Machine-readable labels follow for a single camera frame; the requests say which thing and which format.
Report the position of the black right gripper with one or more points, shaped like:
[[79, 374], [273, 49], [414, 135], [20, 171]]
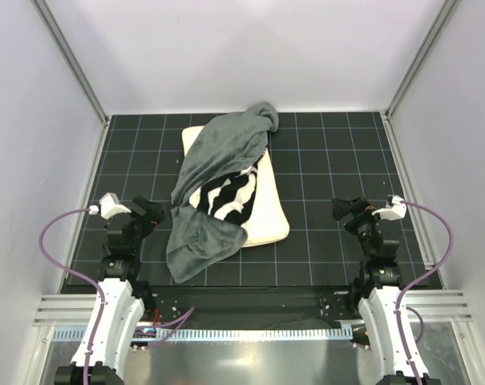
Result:
[[353, 210]]

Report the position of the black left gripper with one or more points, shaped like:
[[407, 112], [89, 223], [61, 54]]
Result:
[[144, 212]]

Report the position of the grey fleece zebra-lined pillowcase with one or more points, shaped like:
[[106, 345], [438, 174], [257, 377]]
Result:
[[184, 262]]

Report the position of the cream rectangular pillow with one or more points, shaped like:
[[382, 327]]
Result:
[[268, 200]]

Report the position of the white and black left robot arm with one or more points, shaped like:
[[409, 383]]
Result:
[[121, 298]]

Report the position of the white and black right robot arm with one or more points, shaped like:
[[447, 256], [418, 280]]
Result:
[[376, 294]]

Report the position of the black gridded cutting mat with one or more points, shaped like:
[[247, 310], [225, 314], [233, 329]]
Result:
[[316, 157]]

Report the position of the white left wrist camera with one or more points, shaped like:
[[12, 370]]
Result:
[[108, 207]]

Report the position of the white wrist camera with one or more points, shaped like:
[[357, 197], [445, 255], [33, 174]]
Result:
[[108, 207], [395, 209]]

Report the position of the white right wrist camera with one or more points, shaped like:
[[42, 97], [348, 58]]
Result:
[[395, 209]]

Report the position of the aluminium front frame profile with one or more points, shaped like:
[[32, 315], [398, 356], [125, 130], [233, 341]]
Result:
[[75, 309]]

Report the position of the slotted grey cable duct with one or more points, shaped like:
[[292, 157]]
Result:
[[76, 333]]

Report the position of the left aluminium frame post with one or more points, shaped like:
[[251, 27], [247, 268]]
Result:
[[69, 57]]

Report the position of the aluminium frame post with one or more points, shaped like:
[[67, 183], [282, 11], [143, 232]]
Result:
[[436, 28], [69, 57]]

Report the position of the right aluminium frame post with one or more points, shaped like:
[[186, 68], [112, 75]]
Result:
[[436, 28]]

